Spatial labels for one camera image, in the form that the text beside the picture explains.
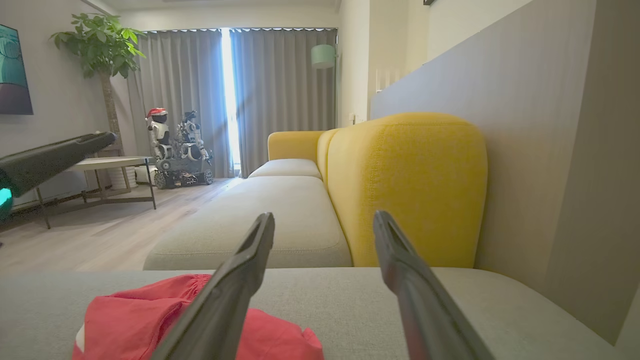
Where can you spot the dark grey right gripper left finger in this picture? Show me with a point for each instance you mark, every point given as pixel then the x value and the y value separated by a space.
pixel 220 305

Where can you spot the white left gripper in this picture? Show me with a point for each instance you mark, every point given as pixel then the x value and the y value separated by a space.
pixel 4 205

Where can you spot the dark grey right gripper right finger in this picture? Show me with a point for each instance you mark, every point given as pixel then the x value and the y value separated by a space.
pixel 425 310

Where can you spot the red shorts with white stripe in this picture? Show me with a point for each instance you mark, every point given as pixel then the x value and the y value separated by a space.
pixel 125 320

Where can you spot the round top metal leg table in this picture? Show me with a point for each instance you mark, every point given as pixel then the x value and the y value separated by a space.
pixel 110 163

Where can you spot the white ribbed plant pot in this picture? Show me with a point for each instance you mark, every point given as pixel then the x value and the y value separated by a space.
pixel 122 178

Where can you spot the large grey sofa seat cushion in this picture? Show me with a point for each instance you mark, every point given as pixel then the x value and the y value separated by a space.
pixel 340 310

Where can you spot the white toy robot red hat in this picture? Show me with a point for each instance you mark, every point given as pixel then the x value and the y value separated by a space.
pixel 159 130

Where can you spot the yellow sofa backrest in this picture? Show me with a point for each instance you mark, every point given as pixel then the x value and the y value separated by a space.
pixel 410 190

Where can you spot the green leafy indoor tree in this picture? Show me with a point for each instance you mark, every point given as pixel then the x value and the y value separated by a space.
pixel 100 45

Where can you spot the grey wheeled rover base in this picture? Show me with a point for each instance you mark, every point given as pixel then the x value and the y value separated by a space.
pixel 180 172

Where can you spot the white and black toy robot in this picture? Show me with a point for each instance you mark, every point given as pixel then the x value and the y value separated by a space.
pixel 192 135

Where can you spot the small grey sofa seat cushion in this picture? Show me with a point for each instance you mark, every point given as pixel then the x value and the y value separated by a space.
pixel 285 167

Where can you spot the grey curtain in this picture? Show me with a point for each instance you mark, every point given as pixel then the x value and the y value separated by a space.
pixel 175 75
pixel 280 90

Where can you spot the yellow sofa armrest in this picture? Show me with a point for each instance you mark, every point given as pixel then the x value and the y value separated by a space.
pixel 292 145

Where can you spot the mint shade floor lamp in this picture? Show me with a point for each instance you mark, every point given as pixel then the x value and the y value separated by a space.
pixel 323 56

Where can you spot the teal and purple wall painting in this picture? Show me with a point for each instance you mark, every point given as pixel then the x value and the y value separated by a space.
pixel 12 75

